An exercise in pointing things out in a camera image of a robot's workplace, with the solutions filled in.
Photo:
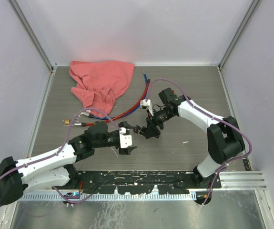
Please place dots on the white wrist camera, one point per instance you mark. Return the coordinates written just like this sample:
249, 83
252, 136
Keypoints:
147, 104
125, 138

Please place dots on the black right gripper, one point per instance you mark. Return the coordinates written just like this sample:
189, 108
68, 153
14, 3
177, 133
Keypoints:
152, 131

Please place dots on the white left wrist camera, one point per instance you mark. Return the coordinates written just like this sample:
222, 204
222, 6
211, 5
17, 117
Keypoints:
125, 138

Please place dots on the red cable lock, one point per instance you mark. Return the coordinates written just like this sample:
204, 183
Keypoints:
84, 124

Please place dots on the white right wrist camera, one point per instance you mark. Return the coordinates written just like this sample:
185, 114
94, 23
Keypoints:
147, 104

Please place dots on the blue cable lock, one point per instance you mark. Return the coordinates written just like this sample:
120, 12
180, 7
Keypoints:
136, 102

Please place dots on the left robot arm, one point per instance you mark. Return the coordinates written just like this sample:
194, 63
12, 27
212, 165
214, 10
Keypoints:
55, 168

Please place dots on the slotted cable duct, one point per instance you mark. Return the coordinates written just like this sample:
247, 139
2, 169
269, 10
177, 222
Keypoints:
154, 196

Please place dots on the pink cloth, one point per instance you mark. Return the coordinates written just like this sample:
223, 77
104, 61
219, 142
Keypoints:
99, 84

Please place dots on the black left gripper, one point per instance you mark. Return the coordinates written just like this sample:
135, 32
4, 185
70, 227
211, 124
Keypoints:
126, 150

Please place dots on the brass padlock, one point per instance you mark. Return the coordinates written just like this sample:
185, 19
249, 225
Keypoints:
68, 122

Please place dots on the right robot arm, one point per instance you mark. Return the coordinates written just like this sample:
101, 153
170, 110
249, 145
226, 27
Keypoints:
223, 140

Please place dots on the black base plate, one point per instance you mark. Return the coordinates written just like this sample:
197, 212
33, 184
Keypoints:
134, 182

